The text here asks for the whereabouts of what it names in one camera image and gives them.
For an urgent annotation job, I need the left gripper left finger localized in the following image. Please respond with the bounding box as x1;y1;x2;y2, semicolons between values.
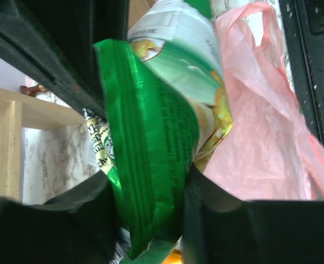
0;172;119;263

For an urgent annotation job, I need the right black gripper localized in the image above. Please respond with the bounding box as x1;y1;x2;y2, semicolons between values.
0;1;130;118

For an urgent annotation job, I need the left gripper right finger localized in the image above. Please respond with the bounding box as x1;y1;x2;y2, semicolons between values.
182;167;324;263

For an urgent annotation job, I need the pink plastic grocery bag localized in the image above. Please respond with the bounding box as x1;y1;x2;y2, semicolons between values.
204;2;324;200

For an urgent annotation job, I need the clear green snack packet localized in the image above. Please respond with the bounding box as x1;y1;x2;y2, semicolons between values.
83;108;131;263

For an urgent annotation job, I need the green chips bag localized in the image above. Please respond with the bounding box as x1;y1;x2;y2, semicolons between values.
94;1;233;263

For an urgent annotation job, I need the toy baguette bread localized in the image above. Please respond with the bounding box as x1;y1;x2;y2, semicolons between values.
162;251;183;264

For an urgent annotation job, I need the copper pipe fitting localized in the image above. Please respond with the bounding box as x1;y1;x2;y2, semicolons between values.
19;84;47;97

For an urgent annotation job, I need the wooden step shelf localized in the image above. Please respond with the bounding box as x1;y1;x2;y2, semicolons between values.
0;88;85;201

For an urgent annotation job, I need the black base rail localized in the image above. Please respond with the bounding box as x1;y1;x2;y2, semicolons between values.
279;0;324;146

